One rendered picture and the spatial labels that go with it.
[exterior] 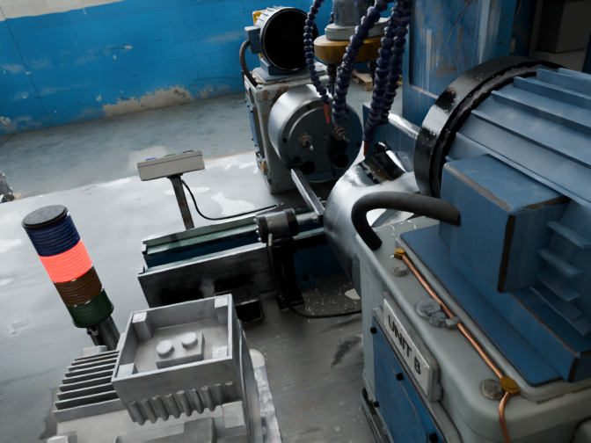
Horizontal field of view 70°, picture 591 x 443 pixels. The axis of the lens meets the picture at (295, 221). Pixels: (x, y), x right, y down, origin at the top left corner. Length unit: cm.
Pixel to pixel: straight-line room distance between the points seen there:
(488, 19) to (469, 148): 49
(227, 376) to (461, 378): 22
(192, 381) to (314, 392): 40
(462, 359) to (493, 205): 15
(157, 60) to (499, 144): 614
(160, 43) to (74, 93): 135
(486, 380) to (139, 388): 32
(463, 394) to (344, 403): 44
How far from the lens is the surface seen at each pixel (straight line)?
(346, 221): 70
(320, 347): 90
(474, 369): 41
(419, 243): 52
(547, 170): 36
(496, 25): 88
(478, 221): 34
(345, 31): 89
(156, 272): 98
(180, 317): 54
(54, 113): 679
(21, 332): 124
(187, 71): 643
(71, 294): 72
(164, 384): 47
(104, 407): 53
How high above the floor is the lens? 147
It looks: 31 degrees down
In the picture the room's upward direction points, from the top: 8 degrees counter-clockwise
